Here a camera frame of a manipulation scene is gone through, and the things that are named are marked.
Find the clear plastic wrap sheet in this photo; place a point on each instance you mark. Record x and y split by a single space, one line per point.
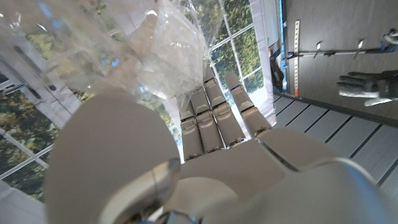
93 46

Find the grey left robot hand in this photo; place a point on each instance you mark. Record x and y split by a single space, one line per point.
233 180

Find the black bag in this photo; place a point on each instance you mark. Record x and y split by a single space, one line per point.
276 73

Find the black metal rod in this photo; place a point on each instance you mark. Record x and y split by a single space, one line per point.
339 52

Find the blue white clamp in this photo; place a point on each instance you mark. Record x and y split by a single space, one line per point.
391 39

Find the white perforated metal rail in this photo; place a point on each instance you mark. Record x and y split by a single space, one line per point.
297 56

